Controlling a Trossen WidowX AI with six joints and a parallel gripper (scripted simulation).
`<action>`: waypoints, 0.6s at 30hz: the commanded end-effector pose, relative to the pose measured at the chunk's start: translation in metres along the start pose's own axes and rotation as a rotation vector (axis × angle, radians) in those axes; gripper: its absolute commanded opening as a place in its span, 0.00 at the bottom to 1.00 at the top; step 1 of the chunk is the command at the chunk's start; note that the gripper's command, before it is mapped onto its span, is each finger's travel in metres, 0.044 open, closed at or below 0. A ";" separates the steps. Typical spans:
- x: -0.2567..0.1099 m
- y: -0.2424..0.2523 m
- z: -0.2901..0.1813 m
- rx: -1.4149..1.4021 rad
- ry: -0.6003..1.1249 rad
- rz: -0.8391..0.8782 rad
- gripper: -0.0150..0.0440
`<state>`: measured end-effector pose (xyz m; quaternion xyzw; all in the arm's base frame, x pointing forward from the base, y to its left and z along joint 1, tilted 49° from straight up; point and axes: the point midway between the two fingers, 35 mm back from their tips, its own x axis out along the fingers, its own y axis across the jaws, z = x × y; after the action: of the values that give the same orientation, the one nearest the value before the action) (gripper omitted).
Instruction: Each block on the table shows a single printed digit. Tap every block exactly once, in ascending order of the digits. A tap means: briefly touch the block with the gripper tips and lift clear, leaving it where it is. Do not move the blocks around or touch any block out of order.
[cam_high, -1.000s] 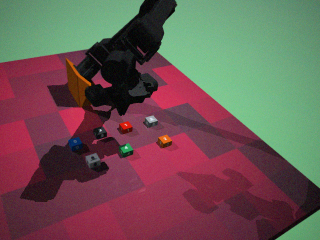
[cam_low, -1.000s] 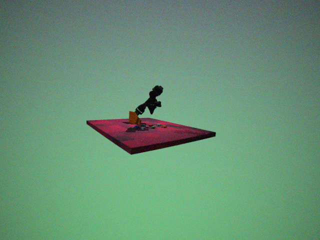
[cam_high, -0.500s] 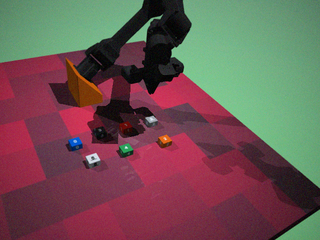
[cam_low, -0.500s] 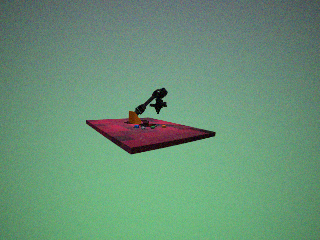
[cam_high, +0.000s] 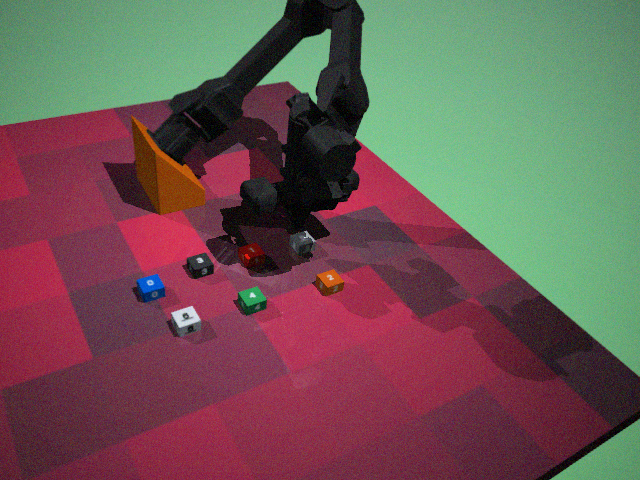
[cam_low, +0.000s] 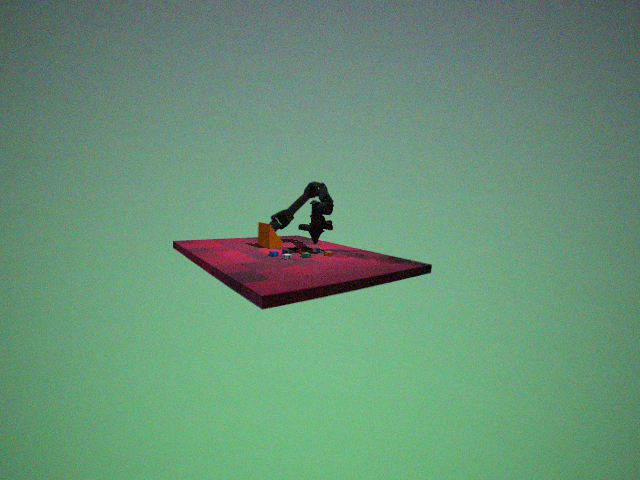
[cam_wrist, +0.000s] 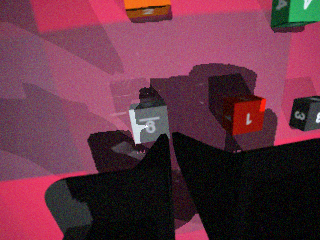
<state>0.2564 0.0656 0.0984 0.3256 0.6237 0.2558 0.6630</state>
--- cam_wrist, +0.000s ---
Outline green block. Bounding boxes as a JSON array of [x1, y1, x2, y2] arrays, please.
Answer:
[[270, 0, 320, 28]]

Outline red block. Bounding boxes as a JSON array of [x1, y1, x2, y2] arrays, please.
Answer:
[[222, 95, 266, 135]]

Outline black block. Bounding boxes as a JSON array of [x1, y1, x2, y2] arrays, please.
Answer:
[[289, 95, 320, 132]]

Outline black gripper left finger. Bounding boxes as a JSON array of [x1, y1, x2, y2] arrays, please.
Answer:
[[44, 133, 175, 240]]

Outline grey block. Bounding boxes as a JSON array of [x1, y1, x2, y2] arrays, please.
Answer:
[[129, 100, 170, 144]]

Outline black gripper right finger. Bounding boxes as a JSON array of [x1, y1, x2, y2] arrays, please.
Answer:
[[172, 132, 320, 240]]

